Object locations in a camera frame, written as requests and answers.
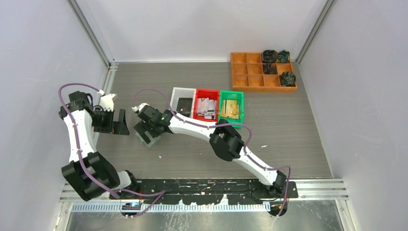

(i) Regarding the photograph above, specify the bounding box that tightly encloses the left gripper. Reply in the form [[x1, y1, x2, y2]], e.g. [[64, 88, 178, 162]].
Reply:
[[91, 107, 129, 135]]

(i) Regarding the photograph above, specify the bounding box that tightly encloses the green card holder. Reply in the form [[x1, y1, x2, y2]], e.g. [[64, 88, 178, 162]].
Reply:
[[135, 131, 161, 148]]

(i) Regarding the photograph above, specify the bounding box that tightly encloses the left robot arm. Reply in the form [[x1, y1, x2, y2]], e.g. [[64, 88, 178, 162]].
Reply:
[[59, 91, 140, 201]]

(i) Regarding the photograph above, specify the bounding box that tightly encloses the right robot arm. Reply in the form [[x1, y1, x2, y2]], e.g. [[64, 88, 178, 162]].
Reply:
[[132, 103, 287, 198]]

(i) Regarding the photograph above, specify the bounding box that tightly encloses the black VIP cards stack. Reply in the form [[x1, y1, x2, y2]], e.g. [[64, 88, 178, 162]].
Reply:
[[176, 97, 193, 117]]

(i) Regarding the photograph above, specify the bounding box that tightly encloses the silver cards stack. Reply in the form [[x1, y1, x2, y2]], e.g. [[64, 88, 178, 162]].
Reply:
[[196, 98, 217, 119]]

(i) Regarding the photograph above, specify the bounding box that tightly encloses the gold cards stack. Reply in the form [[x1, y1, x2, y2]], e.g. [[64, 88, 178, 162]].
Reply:
[[221, 100, 239, 119]]

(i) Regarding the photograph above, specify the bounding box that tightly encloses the white plastic bin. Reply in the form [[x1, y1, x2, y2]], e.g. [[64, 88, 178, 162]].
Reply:
[[170, 87, 196, 118]]

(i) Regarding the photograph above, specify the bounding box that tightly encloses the red plastic bin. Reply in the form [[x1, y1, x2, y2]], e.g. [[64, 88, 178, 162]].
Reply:
[[193, 89, 220, 122]]

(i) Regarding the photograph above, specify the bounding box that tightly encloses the green plastic bin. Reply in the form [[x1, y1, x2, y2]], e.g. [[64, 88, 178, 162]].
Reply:
[[218, 90, 244, 124]]

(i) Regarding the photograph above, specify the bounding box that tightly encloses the wooden compartment tray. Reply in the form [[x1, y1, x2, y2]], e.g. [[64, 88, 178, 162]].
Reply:
[[230, 52, 301, 93]]

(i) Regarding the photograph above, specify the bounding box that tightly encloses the dark rolled cloth middle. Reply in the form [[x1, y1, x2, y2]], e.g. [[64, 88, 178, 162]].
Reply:
[[262, 63, 278, 75]]

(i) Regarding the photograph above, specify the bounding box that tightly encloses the dark rolled cloth top-left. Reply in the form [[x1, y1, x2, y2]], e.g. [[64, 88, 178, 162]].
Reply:
[[261, 50, 279, 64]]

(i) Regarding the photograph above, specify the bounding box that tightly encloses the green rolled cloth bottom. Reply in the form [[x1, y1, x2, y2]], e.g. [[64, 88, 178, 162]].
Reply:
[[280, 71, 296, 87]]

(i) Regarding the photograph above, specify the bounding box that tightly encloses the green rolled cloth top-right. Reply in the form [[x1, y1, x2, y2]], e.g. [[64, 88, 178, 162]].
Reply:
[[276, 50, 291, 64]]

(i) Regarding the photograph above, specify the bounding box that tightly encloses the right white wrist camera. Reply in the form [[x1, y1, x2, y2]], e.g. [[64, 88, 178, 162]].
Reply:
[[131, 103, 149, 114]]

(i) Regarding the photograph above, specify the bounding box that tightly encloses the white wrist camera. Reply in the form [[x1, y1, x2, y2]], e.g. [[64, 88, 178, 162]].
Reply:
[[98, 90, 117, 112], [131, 103, 149, 114]]

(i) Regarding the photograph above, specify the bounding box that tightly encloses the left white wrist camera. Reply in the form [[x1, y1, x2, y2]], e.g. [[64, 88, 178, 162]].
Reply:
[[98, 90, 117, 112]]

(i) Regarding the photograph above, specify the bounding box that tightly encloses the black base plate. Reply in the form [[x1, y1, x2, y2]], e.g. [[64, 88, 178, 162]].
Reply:
[[119, 179, 298, 205]]

